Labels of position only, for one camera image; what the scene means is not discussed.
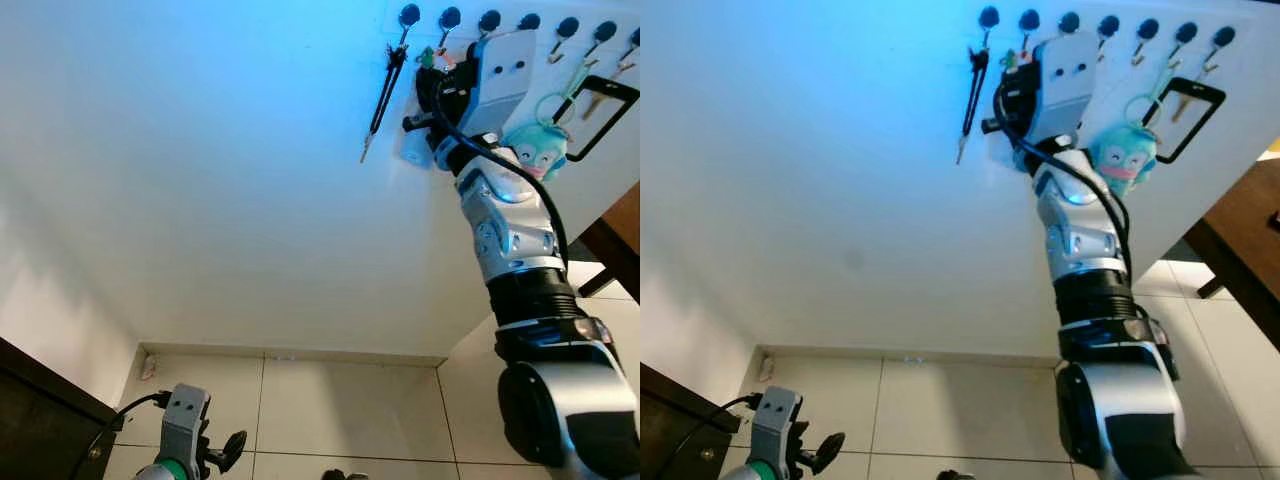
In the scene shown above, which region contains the dark wooden cabinet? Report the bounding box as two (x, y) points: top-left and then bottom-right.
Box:
(0, 337), (121, 480)
(640, 362), (728, 480)

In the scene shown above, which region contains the brown wooden table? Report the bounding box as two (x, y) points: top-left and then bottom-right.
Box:
(1185, 155), (1280, 331)
(575, 180), (641, 301)

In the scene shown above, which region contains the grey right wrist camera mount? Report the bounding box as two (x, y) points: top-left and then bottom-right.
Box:
(1038, 30), (1100, 143)
(465, 28), (540, 141)

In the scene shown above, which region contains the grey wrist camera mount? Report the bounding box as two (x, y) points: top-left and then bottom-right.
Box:
(465, 28), (540, 141)
(747, 386), (804, 469)
(1038, 30), (1100, 143)
(158, 383), (212, 466)

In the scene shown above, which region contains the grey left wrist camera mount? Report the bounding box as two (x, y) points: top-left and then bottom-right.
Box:
(158, 383), (212, 466)
(747, 386), (804, 469)

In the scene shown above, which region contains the mint green plush keychain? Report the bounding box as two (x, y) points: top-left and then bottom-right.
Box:
(1085, 65), (1171, 198)
(500, 62), (591, 183)

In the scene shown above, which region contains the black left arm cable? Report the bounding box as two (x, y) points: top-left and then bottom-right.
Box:
(660, 393), (759, 480)
(68, 392), (169, 480)

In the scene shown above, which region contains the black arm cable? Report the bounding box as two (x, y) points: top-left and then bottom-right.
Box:
(432, 80), (571, 271)
(68, 392), (169, 480)
(660, 393), (759, 480)
(996, 85), (1133, 281)

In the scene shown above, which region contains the black rectangular strap loop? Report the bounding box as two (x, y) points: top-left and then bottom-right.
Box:
(1150, 77), (1228, 165)
(565, 75), (641, 164)

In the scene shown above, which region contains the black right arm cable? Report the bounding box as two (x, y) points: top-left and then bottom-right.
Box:
(432, 80), (571, 271)
(996, 85), (1133, 281)

